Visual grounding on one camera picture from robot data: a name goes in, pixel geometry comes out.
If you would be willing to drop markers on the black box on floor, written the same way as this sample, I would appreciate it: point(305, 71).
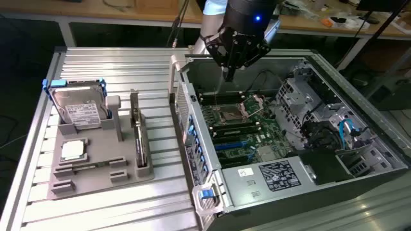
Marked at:
point(395, 93)

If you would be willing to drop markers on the silver CPU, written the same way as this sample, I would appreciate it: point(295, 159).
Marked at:
point(73, 150)

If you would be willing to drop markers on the grey plastic parts rack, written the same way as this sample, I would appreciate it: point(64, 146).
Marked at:
point(102, 149)

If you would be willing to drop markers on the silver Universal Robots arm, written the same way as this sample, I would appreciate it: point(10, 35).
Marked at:
point(208, 26)

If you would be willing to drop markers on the wooden workbench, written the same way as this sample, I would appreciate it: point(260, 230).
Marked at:
point(96, 10)

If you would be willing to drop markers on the CPU socket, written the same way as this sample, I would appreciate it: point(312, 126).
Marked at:
point(229, 113)

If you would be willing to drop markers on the white small object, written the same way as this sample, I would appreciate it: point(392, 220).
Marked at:
point(349, 22)

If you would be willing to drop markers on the grey power supply unit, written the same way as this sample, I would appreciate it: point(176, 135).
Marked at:
point(244, 187)

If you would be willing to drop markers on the metal disk bay cage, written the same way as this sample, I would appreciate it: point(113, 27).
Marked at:
point(295, 101)

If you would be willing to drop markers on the hard disk in blue carrier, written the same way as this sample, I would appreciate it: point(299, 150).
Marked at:
point(80, 106)

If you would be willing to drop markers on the green motherboard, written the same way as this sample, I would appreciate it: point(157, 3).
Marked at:
point(272, 130)

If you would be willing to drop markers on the black slanted pole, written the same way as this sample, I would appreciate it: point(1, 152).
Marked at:
point(381, 26)

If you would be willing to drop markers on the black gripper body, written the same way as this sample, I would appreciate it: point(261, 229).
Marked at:
point(244, 16)

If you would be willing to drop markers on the blue case latch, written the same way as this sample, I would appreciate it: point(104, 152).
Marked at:
point(205, 194)

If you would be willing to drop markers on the silver chipset heatsink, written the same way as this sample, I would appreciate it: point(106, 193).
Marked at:
point(267, 154)

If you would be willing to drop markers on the black monitor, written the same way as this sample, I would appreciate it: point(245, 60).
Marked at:
point(384, 4)

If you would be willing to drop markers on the open black PC case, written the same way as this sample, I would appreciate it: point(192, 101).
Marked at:
point(352, 192)

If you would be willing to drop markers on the blue expansion slot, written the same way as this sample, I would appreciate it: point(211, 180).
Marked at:
point(229, 145)

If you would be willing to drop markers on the orange small object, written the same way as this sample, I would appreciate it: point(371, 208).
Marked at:
point(325, 22)

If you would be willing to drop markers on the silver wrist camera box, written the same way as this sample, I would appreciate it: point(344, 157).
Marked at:
point(272, 31)

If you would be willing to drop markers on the metal socket cover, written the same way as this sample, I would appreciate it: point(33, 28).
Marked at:
point(253, 104)

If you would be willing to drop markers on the green RAM stick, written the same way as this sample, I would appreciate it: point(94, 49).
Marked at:
point(92, 165)

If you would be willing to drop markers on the black graphics card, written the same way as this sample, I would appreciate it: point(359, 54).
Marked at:
point(140, 139)

